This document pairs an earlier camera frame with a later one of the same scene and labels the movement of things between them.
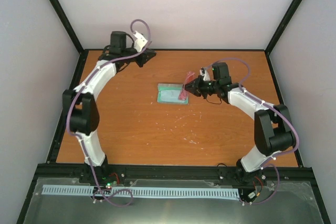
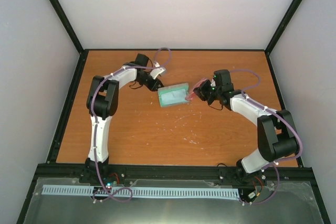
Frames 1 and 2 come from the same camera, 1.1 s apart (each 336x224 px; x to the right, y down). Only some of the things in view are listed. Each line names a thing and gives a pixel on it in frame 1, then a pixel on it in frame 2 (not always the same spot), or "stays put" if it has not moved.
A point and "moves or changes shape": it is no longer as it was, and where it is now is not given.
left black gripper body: (140, 62) → (150, 86)
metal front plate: (59, 200) stays put
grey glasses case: (168, 93) stays put
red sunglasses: (183, 94) moves or changes shape
